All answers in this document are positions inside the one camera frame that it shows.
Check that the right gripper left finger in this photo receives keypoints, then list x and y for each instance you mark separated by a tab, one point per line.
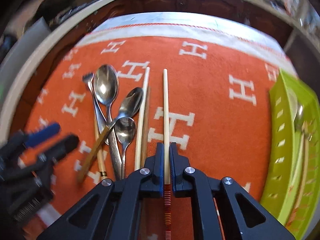
112	209

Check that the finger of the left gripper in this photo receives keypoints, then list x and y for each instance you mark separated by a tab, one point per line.
21	141
50	156

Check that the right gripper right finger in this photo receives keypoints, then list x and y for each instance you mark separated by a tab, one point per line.
221	209

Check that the thin bamboo chopstick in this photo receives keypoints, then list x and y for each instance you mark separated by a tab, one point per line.
100	156

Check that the steel fork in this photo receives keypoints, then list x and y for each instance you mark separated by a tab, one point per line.
100	119

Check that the cream chopstick red band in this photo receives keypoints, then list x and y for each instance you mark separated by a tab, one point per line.
166	139

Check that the small steel spoon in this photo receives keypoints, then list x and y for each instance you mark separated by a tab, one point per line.
125	130

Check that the large steel spoon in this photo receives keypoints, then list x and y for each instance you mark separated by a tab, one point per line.
106	90

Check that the medium steel spoon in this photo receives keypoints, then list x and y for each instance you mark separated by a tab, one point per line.
128	108

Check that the brown wooden chopstick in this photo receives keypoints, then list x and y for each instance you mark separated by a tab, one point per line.
145	129

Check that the wide steel soup spoon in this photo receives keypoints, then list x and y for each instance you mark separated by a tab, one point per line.
296	110

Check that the green plastic utensil tray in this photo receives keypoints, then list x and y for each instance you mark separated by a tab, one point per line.
282	148

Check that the orange H-pattern cloth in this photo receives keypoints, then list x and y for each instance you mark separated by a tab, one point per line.
219	107

